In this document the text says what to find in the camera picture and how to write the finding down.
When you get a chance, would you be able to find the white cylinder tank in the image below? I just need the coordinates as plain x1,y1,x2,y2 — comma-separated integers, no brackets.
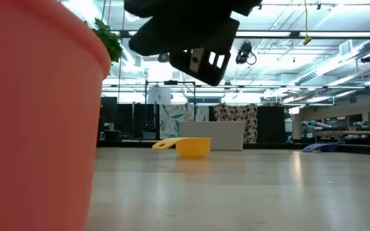
146,86,172,105

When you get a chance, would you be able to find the black aluminium table frame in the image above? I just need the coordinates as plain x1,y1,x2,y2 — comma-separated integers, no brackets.
96,139,370,157

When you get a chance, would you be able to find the black metal rack frame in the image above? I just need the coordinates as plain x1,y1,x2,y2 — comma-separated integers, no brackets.
144,80,197,141

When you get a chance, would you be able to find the small indigo measuring cup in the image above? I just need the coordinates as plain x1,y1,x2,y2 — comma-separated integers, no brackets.
302,142,339,153

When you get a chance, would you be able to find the grey plastic basket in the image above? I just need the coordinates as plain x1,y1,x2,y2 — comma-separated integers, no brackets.
179,121,246,151

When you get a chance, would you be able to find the black partition panel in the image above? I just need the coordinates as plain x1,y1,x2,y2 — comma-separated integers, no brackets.
257,105,286,144

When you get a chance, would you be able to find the yellow hanging plug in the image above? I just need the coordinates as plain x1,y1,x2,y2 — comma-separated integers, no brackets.
303,0,313,46

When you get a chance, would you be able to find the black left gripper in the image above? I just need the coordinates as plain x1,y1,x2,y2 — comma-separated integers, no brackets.
123,0,263,57

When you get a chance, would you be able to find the black ceiling camera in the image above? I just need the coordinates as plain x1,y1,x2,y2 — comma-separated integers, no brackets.
235,41,258,66

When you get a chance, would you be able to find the dotted print cloth panel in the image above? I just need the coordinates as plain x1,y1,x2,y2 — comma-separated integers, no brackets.
213,103,258,144

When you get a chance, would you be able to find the orange measuring cup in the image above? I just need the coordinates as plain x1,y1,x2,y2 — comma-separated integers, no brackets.
0,0,112,231

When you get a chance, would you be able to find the leaf print cloth panel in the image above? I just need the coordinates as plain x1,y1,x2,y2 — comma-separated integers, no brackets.
159,103,210,140

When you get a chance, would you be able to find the black overhead rig beam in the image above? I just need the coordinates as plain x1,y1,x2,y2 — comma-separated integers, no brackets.
110,30,370,39

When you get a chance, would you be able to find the green leafy plant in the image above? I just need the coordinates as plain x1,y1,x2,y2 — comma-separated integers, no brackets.
84,17,124,64

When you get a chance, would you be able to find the yellow measuring cup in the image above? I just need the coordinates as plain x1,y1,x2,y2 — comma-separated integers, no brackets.
152,137,212,160

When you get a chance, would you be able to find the wooden background table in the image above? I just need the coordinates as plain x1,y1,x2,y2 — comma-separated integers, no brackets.
313,129,370,145

